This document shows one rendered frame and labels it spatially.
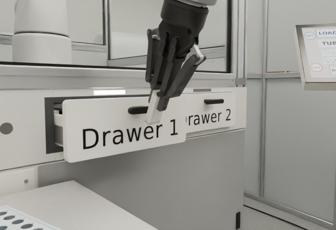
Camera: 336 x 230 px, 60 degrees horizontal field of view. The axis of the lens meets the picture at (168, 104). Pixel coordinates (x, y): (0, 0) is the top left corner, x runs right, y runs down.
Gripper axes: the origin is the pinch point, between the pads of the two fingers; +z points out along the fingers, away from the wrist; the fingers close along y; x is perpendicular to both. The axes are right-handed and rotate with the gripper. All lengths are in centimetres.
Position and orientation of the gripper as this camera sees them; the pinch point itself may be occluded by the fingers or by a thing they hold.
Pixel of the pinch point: (156, 107)
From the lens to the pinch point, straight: 56.1
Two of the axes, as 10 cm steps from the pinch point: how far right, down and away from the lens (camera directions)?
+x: -7.0, 1.5, -7.0
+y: -6.7, -5.0, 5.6
